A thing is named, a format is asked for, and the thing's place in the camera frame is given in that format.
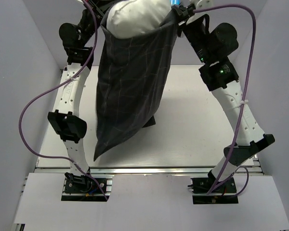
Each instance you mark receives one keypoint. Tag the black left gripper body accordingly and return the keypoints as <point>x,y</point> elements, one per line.
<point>98,11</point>

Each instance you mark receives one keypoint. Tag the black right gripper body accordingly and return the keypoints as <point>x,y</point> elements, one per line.
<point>196,34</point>

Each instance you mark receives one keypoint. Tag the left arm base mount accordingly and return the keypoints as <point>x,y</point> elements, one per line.
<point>84,189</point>

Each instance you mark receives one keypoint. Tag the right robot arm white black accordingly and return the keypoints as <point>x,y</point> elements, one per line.
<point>222,80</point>

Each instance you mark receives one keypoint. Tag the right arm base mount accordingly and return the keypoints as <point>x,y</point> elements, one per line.
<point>225,194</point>

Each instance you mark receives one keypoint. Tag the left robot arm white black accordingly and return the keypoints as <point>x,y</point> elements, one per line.
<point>65,119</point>

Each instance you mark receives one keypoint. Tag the dark grey checked pillowcase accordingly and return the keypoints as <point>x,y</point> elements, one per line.
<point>131,78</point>

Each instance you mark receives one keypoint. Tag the white pillow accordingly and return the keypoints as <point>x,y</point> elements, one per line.
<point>129,18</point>

